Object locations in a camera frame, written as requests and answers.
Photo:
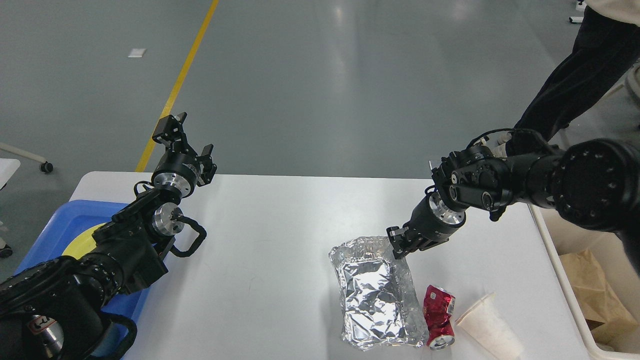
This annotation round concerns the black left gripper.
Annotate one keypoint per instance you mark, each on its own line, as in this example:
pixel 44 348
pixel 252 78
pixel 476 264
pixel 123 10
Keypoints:
pixel 181 169

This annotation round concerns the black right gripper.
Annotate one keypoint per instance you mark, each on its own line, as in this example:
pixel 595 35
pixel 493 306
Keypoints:
pixel 431 223

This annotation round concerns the crushed red soda can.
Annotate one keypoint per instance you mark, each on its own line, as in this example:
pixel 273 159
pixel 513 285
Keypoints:
pixel 438 307

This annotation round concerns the aluminium foil tray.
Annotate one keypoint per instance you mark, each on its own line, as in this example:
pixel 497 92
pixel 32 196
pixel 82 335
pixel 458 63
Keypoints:
pixel 377 296

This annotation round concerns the white paper cup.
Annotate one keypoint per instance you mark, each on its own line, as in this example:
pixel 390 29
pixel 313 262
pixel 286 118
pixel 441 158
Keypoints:
pixel 484 322

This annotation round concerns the yellow plastic plate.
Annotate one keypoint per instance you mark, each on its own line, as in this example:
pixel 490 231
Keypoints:
pixel 82 244

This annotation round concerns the brown paper bag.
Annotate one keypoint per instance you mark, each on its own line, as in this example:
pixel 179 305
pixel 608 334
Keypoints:
pixel 599 304

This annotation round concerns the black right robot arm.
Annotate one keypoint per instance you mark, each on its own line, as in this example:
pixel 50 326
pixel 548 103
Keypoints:
pixel 593 185

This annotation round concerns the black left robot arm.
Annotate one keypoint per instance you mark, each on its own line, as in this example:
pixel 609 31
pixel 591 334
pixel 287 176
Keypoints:
pixel 55 310

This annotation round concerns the blue plastic tray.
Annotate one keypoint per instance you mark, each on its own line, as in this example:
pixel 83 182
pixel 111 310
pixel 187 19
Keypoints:
pixel 62 234

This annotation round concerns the beige plastic bin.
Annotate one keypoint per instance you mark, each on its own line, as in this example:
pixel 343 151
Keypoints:
pixel 560 238

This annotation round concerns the person in black trousers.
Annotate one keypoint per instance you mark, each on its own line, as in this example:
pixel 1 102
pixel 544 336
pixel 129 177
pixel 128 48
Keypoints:
pixel 606 46

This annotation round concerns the white cart frame left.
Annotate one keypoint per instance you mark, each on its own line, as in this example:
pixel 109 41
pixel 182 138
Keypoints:
pixel 9 166

